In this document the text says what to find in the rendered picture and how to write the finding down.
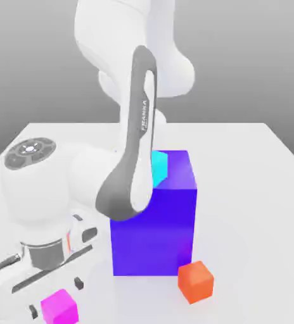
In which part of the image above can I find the small magenta cube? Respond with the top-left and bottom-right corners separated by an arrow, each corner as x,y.
40,288 -> 80,324

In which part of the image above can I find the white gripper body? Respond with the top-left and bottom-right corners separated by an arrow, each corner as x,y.
0,242 -> 105,320

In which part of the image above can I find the large blue box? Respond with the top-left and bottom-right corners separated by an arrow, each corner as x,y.
109,149 -> 198,277

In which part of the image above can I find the small cyan cube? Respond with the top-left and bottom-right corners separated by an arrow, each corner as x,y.
150,150 -> 169,190

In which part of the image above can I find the small orange cube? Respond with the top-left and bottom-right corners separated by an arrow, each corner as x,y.
177,260 -> 215,305

